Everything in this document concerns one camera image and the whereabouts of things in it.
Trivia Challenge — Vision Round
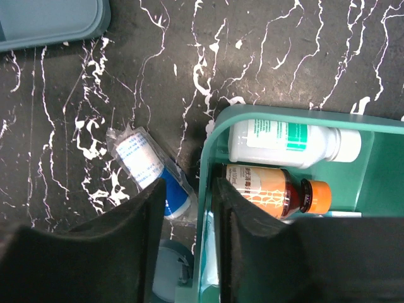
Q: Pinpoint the dark teal divided tray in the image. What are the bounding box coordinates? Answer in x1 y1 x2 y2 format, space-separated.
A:
1 0 111 52

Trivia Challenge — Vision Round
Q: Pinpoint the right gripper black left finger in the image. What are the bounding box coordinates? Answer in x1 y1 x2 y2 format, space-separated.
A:
1 179 166 302

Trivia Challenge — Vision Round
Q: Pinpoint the white bottle green label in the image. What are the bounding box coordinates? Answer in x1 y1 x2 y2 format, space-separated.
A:
228 119 362 169

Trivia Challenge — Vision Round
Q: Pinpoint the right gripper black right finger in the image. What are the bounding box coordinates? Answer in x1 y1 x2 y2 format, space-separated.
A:
212 178 403 302

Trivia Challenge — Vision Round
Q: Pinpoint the amber bottle orange cap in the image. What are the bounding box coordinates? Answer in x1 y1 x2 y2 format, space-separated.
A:
221 165 332 220

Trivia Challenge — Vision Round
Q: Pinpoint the blue white bandage roll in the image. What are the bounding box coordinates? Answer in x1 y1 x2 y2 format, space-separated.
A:
106 126 198 225

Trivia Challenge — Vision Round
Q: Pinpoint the teal medicine kit box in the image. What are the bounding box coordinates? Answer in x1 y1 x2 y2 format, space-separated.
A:
152 104 404 303

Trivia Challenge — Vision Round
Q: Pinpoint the light blue cotton swab packet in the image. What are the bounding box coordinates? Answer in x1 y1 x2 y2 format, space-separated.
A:
201 211 219 288

